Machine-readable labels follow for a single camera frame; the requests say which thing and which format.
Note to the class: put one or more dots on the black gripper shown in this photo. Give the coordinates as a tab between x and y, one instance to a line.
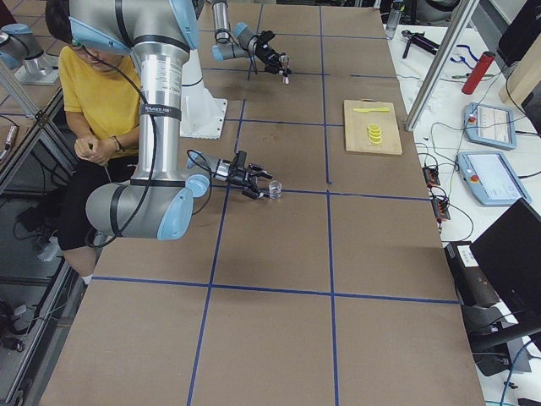
269	55
235	174

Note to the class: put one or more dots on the steel double jigger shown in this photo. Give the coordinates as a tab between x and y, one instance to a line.
284	61

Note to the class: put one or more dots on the clear glass cup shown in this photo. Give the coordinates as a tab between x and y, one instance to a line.
275	189

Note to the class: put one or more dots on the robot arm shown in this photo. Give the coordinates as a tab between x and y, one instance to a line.
241	42
158	201

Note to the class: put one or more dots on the yellow plastic knife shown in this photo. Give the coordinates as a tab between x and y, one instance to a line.
371	109

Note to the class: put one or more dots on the bamboo cutting board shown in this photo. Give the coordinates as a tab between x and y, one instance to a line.
357	134

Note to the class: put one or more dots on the clear water bottle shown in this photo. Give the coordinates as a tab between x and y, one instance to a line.
394	16

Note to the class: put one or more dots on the black handheld tool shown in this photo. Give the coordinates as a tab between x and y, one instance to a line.
420	40

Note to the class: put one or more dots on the person in yellow shirt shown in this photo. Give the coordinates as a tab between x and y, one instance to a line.
101	106

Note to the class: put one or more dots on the orange circuit board upper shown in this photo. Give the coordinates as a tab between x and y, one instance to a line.
431	176

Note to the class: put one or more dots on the orange circuit board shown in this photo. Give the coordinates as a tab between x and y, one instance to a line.
431	176
440	207

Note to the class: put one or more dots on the orange circuit board lower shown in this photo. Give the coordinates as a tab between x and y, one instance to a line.
440	207

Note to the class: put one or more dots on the red thermos bottle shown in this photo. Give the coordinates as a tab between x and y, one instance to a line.
479	71

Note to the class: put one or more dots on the teach pendant with red button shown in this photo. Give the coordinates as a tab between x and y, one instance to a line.
490	126

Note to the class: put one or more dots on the black computer box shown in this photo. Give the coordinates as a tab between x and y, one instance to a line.
472	285

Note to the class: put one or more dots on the black monitor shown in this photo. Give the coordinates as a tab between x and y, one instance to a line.
508	253

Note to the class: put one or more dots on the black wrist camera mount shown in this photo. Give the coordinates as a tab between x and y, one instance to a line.
239	160

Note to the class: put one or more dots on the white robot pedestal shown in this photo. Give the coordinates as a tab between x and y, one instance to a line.
202	114

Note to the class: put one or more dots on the aluminium frame post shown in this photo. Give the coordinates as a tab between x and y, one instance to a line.
464	13

